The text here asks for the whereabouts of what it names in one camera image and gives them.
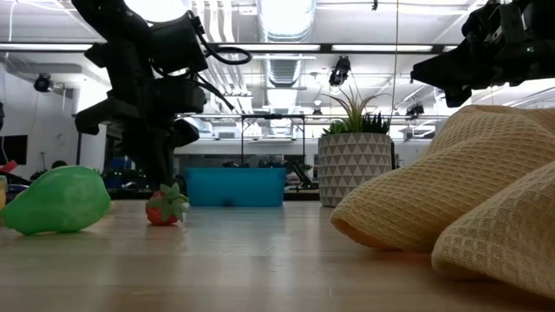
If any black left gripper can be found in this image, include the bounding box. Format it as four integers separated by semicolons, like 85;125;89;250
75;76;209;190

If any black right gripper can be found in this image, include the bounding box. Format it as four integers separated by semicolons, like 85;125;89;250
410;0;534;108

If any red toy strawberry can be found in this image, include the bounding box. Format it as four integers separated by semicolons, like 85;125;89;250
145;182;191;227

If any green toy fruit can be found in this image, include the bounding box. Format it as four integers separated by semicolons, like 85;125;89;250
0;165;112;236

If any orange waffle cloth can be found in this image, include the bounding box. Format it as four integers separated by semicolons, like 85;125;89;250
330;103;555;300

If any teal plastic tupperware container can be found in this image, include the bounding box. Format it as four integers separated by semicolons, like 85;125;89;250
185;167;288;208

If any black ceiling spotlight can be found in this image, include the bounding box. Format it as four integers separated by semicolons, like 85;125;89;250
328;55;352;88
405;101;426;119
33;73;54;93

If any potted succulent in patterned pot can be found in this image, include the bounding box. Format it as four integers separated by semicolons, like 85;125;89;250
317;86;395;208

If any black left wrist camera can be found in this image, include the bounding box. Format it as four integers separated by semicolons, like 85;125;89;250
149;12;209;75

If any black metal stand frame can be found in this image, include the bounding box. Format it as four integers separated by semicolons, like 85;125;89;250
240;114;307;168

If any black wall monitor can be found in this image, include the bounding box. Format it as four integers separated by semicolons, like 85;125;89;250
0;134;29;166

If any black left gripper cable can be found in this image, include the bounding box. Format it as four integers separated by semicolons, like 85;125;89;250
186;10;253;109

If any silver ventilation duct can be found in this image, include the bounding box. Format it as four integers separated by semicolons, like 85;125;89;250
255;0;317;88

